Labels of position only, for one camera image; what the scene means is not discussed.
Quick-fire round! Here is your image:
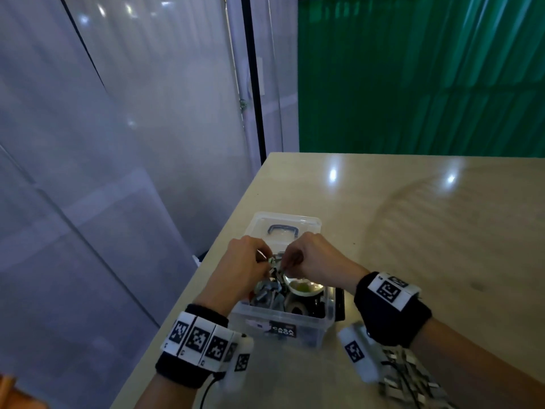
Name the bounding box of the person's left hand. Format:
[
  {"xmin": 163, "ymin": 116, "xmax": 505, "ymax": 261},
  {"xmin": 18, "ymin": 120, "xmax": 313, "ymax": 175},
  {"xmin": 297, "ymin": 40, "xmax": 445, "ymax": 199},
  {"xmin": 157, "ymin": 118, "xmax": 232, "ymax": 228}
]
[{"xmin": 194, "ymin": 236, "xmax": 275, "ymax": 319}]

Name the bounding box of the person's right hand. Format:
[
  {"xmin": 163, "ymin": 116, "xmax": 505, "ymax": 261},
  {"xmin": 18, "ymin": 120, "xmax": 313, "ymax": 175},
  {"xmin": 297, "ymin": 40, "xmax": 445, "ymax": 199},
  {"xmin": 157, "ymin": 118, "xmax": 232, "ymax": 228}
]
[{"xmin": 281, "ymin": 232, "xmax": 371, "ymax": 295}]

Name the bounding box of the transparent storage box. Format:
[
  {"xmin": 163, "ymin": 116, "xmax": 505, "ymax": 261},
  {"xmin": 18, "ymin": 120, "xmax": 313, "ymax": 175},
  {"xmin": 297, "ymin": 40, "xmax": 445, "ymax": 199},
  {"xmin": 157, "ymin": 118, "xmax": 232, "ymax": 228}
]
[{"xmin": 227, "ymin": 236, "xmax": 346, "ymax": 349}]

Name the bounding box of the pile of metal staple strips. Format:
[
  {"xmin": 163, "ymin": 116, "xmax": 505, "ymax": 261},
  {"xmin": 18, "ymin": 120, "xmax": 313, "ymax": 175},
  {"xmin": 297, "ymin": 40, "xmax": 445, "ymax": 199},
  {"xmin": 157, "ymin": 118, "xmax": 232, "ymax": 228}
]
[{"xmin": 375, "ymin": 345, "xmax": 461, "ymax": 409}]

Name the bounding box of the person's left forearm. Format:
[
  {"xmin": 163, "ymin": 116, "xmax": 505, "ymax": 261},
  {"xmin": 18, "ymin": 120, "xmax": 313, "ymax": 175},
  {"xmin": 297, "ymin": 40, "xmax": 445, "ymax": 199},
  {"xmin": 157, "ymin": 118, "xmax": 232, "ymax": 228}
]
[{"xmin": 136, "ymin": 374, "xmax": 201, "ymax": 409}]

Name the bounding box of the person's right forearm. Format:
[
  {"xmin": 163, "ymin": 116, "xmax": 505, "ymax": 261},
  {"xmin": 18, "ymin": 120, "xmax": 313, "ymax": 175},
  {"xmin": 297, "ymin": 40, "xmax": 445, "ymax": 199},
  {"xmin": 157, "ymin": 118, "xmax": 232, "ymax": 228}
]
[{"xmin": 411, "ymin": 318, "xmax": 545, "ymax": 409}]

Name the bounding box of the transparent box lid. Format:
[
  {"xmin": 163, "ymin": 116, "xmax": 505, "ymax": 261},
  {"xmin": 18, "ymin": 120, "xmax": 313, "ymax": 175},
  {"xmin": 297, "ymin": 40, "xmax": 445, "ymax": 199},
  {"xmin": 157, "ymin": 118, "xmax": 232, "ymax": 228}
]
[{"xmin": 245, "ymin": 211, "xmax": 324, "ymax": 244}]

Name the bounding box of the black marker wristband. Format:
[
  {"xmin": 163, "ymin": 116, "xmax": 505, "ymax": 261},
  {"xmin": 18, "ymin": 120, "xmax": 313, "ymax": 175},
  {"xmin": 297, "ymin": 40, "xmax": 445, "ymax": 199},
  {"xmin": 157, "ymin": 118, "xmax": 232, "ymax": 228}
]
[
  {"xmin": 354, "ymin": 270, "xmax": 433, "ymax": 348},
  {"xmin": 155, "ymin": 304, "xmax": 244, "ymax": 389}
]

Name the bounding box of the green curtain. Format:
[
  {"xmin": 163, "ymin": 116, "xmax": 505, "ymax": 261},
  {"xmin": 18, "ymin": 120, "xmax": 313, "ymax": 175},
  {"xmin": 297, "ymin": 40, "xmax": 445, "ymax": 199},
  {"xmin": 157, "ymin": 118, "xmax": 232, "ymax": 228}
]
[{"xmin": 297, "ymin": 0, "xmax": 545, "ymax": 158}]

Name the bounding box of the orange chair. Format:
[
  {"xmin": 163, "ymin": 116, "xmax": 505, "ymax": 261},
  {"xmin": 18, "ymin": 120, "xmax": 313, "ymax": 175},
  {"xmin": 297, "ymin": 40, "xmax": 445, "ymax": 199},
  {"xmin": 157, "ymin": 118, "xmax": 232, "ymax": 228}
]
[{"xmin": 0, "ymin": 374, "xmax": 44, "ymax": 409}]

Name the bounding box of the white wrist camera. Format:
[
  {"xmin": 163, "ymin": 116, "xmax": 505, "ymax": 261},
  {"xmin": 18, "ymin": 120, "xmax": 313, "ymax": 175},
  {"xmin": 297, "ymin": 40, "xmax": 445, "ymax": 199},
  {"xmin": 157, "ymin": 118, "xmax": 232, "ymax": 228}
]
[
  {"xmin": 336, "ymin": 322, "xmax": 384, "ymax": 384},
  {"xmin": 223, "ymin": 335, "xmax": 255, "ymax": 393}
]

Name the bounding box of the black camera cable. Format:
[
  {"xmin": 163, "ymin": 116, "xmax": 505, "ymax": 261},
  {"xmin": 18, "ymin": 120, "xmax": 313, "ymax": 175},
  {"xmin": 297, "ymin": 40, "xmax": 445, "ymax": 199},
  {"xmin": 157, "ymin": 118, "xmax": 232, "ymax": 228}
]
[{"xmin": 200, "ymin": 379, "xmax": 224, "ymax": 409}]

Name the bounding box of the black window post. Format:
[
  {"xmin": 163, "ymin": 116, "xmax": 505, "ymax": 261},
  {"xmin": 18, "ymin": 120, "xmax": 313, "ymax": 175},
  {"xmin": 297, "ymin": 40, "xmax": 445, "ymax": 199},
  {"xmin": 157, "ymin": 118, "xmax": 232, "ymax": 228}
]
[{"xmin": 241, "ymin": 0, "xmax": 267, "ymax": 162}]

